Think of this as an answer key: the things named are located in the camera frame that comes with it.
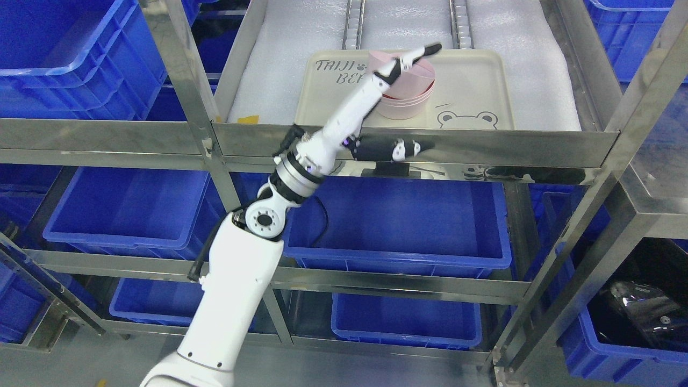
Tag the pink bowl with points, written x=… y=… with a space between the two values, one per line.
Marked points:
x=410 y=84

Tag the blue bin bottom right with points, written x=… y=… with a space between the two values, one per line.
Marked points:
x=601 y=343

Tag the blue bin middle centre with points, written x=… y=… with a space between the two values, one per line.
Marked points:
x=402 y=226

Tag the blue bin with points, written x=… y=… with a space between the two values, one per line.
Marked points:
x=601 y=343
x=406 y=322
x=78 y=60
x=402 y=226
x=136 y=212

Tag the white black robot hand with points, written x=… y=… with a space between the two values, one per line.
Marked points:
x=365 y=102

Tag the beige bear tray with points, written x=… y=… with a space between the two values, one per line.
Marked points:
x=470 y=91

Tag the stacked pink bowls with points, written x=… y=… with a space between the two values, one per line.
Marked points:
x=401 y=109

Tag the blue bin middle left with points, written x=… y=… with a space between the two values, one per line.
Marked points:
x=136 y=212

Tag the blue bin upper left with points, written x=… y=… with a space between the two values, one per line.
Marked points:
x=78 y=60

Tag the blue bin bottom centre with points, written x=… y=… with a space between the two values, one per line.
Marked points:
x=406 y=322

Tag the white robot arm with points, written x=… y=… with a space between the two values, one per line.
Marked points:
x=243 y=256

